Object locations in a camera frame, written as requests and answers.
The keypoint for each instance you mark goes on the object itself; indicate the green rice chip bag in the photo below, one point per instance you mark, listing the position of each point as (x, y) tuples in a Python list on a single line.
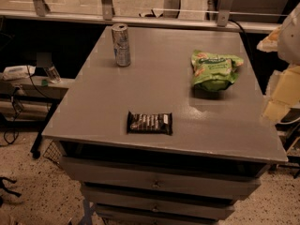
[(214, 72)]

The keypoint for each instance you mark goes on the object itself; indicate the silver energy drink can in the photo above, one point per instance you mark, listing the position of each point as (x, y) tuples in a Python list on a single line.
[(121, 44)]

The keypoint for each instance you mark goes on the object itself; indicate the grey drawer cabinet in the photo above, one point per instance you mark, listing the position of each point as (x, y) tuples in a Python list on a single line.
[(219, 146)]

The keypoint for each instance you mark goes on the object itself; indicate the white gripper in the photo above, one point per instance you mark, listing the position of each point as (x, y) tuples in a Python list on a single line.
[(291, 40)]

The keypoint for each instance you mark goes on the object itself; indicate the clear plastic bottle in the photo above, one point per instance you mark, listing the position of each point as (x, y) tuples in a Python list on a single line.
[(53, 74)]

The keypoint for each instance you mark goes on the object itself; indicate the white tissue pack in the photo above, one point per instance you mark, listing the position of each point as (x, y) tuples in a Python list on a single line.
[(18, 72)]

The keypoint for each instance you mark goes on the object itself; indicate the dark chocolate rxbar wrapper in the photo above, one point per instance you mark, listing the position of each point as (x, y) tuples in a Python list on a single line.
[(156, 123)]

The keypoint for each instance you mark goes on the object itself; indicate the grey side shelf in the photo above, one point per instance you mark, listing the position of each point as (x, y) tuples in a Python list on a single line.
[(37, 89)]

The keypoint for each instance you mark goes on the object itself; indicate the metal window railing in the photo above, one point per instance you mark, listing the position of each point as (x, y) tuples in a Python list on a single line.
[(255, 16)]

